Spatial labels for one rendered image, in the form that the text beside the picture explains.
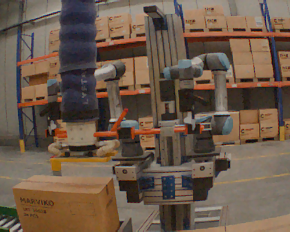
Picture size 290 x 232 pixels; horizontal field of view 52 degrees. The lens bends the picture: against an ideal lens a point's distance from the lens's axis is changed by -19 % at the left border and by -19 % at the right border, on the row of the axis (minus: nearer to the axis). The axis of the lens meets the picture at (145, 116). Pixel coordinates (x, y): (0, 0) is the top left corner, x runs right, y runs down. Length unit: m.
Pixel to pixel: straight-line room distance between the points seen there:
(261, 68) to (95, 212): 7.57
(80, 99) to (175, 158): 0.88
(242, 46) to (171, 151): 6.76
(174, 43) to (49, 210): 1.46
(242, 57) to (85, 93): 7.34
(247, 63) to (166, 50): 6.56
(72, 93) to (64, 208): 0.65
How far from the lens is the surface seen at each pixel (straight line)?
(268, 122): 8.98
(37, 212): 2.00
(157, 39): 2.49
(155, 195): 2.37
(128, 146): 2.35
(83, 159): 1.80
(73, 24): 1.87
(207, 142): 2.25
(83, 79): 1.83
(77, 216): 1.90
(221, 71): 2.21
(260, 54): 8.97
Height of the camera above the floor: 1.43
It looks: 3 degrees down
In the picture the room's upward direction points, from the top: 5 degrees counter-clockwise
